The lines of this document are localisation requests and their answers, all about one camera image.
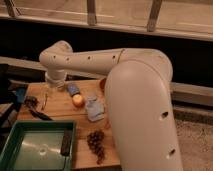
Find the bunch of dark grapes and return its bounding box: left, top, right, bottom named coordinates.
left=87, top=130, right=105, bottom=164

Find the wooden cutting board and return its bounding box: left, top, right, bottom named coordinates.
left=26, top=83, right=121, bottom=171

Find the green plastic tray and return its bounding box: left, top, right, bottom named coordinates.
left=0, top=121, right=76, bottom=171

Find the blue folded cloth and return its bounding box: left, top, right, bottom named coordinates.
left=85, top=94, right=104, bottom=122

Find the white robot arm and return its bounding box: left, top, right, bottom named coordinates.
left=39, top=41, right=183, bottom=171

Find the blue can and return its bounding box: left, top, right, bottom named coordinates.
left=67, top=83, right=80, bottom=96

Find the black dish brush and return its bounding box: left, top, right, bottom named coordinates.
left=24, top=96, right=51, bottom=121

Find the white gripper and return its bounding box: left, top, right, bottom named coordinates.
left=45, top=72, right=66, bottom=88

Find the metal fork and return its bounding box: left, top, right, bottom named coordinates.
left=41, top=93, right=48, bottom=111

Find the red bowl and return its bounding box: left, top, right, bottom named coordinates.
left=99, top=78, right=106, bottom=92

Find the dark sponge block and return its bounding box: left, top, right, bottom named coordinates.
left=60, top=130, right=72, bottom=156

